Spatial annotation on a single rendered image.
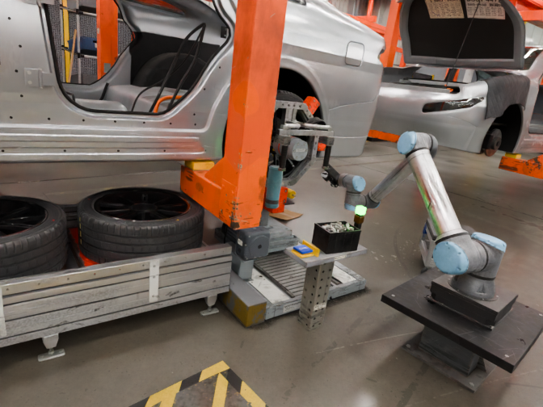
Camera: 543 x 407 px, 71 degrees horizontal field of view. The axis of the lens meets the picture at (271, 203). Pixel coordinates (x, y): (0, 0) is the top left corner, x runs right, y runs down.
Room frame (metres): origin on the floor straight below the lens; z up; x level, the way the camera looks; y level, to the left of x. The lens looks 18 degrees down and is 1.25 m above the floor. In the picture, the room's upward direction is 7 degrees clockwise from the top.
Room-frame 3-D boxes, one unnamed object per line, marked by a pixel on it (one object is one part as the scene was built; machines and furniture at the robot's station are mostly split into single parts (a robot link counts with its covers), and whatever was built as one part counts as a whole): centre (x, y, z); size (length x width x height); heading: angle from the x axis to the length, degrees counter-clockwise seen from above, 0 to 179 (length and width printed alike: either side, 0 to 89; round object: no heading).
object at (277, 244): (2.58, 0.08, 0.13); 0.50 x 0.36 x 0.10; 127
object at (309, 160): (2.45, -0.03, 0.85); 0.54 x 0.07 x 0.54; 127
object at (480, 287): (1.69, -1.03, 0.45); 0.19 x 0.19 x 0.10
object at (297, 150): (2.39, -0.07, 0.85); 0.21 x 0.14 x 0.14; 37
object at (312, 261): (1.82, -0.32, 0.44); 0.43 x 0.17 x 0.03; 127
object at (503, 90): (4.43, -2.34, 1.36); 0.71 x 0.30 x 0.51; 127
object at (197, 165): (2.25, 0.46, 0.71); 0.14 x 0.14 x 0.05; 37
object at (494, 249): (1.69, -1.02, 0.58); 0.17 x 0.15 x 0.18; 118
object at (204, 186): (2.11, 0.36, 0.69); 0.52 x 0.17 x 0.35; 37
